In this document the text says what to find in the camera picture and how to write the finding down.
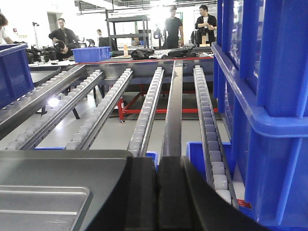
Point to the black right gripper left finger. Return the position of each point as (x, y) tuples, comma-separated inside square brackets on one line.
[(131, 206)]

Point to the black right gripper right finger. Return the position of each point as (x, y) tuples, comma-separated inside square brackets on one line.
[(187, 203)]

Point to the small silver metal tray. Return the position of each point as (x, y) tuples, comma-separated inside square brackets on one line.
[(42, 208)]

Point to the large silver metal tray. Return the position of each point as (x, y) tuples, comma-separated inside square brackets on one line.
[(98, 170)]

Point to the blue bin below rails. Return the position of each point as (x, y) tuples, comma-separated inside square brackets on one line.
[(194, 152)]

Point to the flat steel divider bar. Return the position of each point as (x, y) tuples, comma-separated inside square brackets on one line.
[(172, 134)]

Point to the black bag on table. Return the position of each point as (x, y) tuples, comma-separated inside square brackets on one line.
[(142, 53)]

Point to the distant blue bin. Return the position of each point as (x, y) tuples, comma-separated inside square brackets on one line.
[(91, 54)]

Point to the blue crate right stack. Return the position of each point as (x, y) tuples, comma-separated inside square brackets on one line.
[(261, 84)]

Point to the blue crate left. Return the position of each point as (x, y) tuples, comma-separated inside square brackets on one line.
[(15, 77)]

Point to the man in black shirt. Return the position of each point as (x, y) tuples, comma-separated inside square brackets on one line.
[(173, 27)]

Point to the man in black jacket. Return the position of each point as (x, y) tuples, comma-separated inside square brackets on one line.
[(205, 25)]

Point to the man seated in black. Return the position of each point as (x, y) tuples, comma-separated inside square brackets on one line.
[(65, 38)]

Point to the dark metal shelf rack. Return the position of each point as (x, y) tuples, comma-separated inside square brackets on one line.
[(123, 30)]

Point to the person at left edge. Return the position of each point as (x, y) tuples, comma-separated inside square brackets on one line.
[(3, 35)]

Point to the roller conveyor rail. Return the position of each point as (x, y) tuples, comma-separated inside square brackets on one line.
[(89, 131), (20, 110), (217, 172), (139, 140), (36, 133)]

